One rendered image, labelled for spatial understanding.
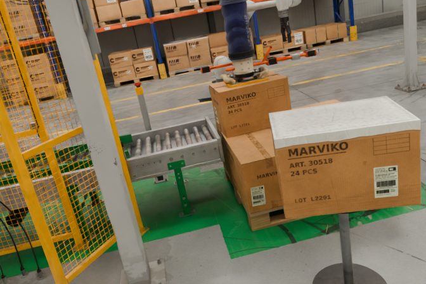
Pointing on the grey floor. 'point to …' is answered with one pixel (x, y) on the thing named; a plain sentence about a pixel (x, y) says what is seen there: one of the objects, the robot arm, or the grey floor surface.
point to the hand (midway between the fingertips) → (286, 40)
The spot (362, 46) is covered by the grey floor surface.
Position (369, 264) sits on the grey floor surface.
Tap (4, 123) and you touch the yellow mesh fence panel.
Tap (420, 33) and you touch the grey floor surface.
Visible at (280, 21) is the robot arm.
